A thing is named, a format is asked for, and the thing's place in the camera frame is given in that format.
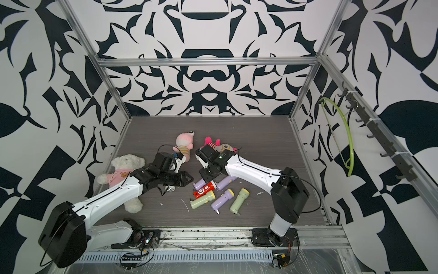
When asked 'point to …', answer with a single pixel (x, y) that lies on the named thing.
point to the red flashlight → (210, 186)
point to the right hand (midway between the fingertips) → (205, 172)
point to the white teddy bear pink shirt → (122, 166)
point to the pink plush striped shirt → (184, 141)
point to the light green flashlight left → (198, 202)
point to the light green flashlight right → (243, 194)
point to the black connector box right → (282, 259)
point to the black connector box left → (132, 258)
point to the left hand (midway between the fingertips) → (189, 175)
